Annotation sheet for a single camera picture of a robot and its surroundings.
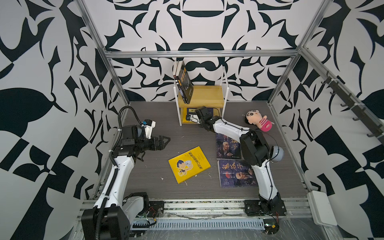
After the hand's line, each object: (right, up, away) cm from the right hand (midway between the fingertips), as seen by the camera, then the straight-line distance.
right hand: (204, 112), depth 99 cm
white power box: (+51, -45, -29) cm, 75 cm away
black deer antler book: (-13, +16, -14) cm, 25 cm away
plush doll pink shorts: (+34, -3, +4) cm, 35 cm away
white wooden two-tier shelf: (+5, +10, -4) cm, 12 cm away
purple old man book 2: (+17, -34, -15) cm, 41 cm away
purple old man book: (+14, -22, -6) cm, 27 cm away
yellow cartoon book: (-10, -30, -12) cm, 34 cm away
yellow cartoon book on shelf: (-13, -1, -7) cm, 15 cm away
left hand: (-23, -13, -21) cm, 34 cm away
